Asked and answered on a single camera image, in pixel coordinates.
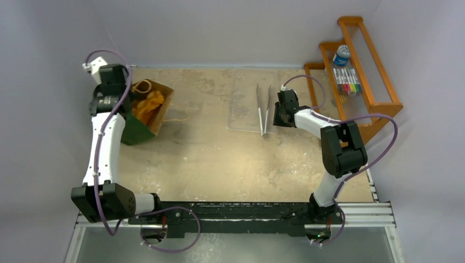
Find metal tongs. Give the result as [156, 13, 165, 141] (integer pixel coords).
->
[256, 84, 271, 137]

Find green brown paper bag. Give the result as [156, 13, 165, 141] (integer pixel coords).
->
[121, 79, 189, 146]

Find orange braided fake bread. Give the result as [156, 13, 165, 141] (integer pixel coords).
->
[132, 90, 165, 125]

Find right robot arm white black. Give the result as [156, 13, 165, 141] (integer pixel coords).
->
[273, 89, 368, 223]

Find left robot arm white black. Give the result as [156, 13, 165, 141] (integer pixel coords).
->
[71, 58, 163, 224]

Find clear plastic tray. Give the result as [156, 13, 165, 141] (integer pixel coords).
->
[226, 68, 280, 134]

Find set of coloured markers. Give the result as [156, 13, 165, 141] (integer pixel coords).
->
[332, 67, 362, 96]

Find orange wooden rack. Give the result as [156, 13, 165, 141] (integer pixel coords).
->
[304, 16, 403, 143]

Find blue white jar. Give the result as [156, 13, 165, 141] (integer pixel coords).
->
[332, 45, 351, 67]

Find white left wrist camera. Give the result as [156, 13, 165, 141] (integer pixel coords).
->
[82, 56, 108, 85]

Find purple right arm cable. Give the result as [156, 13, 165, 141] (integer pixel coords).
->
[281, 75, 399, 208]

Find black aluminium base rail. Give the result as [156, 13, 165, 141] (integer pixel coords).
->
[74, 201, 396, 241]

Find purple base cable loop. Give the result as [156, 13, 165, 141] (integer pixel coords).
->
[139, 207, 203, 254]

